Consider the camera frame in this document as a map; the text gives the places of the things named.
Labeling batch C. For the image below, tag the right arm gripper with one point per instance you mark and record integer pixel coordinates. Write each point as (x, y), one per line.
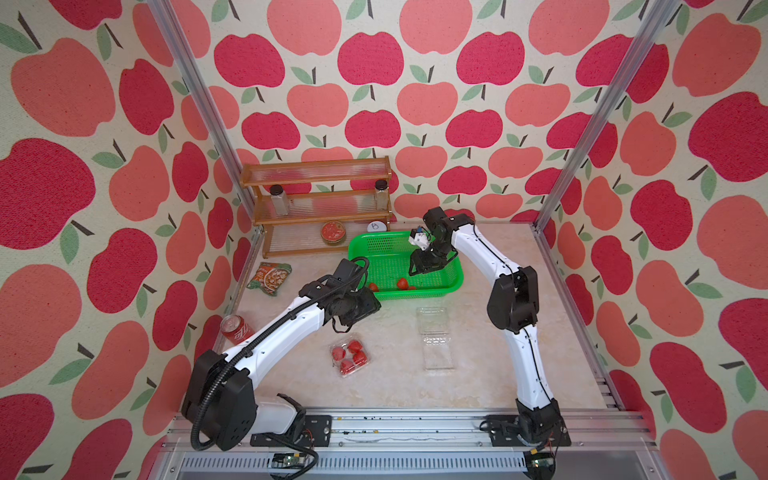
(417, 259)

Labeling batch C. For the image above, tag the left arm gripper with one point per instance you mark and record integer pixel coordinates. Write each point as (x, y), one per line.
(372, 305)

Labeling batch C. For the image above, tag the green plastic basket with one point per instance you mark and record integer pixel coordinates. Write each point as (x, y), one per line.
(389, 255)

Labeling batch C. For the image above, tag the clear clamshell container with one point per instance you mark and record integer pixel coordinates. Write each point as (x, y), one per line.
(434, 330)
(343, 343)

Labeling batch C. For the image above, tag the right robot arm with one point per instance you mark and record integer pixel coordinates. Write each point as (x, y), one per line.
(512, 307)

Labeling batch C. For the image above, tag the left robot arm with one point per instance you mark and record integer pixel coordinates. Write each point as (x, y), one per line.
(220, 400)

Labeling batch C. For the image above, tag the red gold round tin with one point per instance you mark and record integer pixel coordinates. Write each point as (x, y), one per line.
(333, 232)

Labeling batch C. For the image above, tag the soup mix packet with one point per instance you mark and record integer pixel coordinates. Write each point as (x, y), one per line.
(269, 277)

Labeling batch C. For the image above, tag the spice jar on shelf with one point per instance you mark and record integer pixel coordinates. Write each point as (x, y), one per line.
(381, 195)

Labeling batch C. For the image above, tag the wooden shelf rack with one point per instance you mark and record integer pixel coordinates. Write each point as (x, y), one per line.
(318, 192)

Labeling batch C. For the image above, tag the red soda can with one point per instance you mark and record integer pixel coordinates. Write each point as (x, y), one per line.
(236, 329)

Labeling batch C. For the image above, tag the left spice jar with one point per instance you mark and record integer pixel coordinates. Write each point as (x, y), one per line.
(280, 201)

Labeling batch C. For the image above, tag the left aluminium corner post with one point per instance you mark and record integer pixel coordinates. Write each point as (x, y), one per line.
(173, 34)

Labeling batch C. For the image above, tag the aluminium corner post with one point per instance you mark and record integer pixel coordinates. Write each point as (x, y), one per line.
(173, 34)
(660, 13)

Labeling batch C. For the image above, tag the right aluminium corner post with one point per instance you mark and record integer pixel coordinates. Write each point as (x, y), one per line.
(660, 13)

